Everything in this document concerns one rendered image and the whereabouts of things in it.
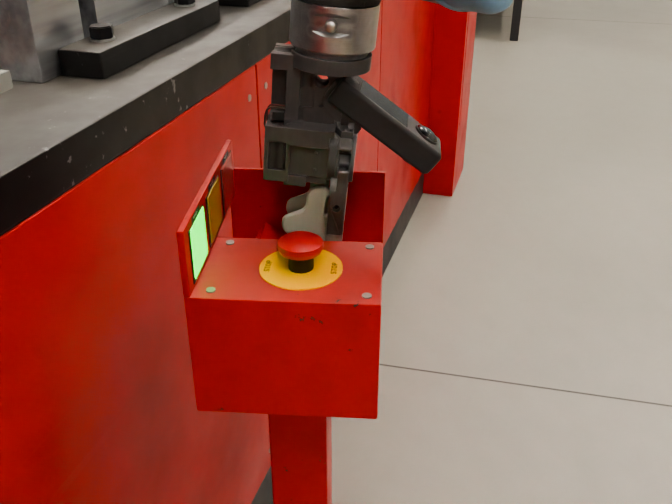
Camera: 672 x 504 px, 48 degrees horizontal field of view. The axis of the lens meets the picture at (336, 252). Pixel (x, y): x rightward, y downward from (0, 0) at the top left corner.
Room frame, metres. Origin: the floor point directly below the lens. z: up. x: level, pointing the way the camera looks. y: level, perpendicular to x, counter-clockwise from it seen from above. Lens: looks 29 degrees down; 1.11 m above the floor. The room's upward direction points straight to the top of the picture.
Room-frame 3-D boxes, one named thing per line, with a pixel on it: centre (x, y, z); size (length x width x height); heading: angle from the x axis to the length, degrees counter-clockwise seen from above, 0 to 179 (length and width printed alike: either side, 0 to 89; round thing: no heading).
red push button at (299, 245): (0.56, 0.03, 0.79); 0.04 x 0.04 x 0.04
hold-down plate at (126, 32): (0.95, 0.23, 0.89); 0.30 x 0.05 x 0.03; 163
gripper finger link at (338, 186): (0.63, 0.00, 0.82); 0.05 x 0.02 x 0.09; 176
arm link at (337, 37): (0.65, 0.00, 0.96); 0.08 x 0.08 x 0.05
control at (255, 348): (0.61, 0.04, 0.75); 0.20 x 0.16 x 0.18; 176
